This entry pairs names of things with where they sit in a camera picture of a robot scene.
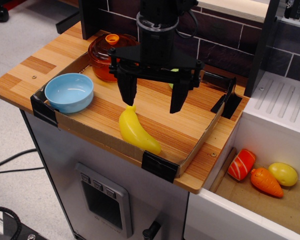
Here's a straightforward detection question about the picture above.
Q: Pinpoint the white toy sink unit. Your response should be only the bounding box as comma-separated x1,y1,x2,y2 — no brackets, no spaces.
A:
183,71,300,240

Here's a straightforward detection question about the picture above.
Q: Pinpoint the orange transparent pot with lid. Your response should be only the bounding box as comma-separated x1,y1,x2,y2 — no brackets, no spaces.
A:
87,33,139,83

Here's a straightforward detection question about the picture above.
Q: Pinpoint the black cable on floor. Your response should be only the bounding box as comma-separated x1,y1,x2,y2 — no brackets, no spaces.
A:
0,148,45,175

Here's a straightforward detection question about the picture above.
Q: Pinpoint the toy salmon sushi piece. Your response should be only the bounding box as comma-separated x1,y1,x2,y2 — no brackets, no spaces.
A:
227,149,256,181

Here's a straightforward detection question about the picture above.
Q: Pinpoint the yellow toy lemon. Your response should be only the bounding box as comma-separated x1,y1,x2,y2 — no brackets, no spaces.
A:
268,162,298,187

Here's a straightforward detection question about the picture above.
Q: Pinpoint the light blue bowl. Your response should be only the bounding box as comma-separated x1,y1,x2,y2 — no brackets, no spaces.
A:
44,73,94,114

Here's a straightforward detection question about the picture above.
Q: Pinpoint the green toy pear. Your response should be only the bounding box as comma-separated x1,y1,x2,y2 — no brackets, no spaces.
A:
168,68,179,89

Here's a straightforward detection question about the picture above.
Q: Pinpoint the cardboard fence with black tape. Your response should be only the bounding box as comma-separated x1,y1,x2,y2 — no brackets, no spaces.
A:
30,29,243,184

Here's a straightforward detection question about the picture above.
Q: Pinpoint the orange toy carrot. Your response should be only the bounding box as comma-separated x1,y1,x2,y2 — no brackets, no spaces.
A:
250,167,284,198

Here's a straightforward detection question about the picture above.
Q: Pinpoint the grey toy oven cabinet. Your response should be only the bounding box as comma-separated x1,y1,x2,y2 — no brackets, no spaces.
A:
22,112,189,240

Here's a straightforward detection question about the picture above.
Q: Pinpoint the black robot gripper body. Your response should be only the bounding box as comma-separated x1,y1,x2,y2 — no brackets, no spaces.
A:
109,11,203,88

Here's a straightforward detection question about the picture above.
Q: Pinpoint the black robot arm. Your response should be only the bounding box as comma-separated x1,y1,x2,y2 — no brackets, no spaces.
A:
108,0,204,114

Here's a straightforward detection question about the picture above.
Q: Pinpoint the yellow toy banana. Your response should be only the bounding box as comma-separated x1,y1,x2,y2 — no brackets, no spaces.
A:
118,105,162,155

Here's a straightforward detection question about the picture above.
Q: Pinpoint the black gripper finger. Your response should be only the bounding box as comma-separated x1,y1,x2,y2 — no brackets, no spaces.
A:
117,67,137,106
170,80,190,114

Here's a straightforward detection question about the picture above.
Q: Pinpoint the black upright post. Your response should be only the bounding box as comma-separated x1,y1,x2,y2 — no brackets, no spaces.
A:
244,0,280,97

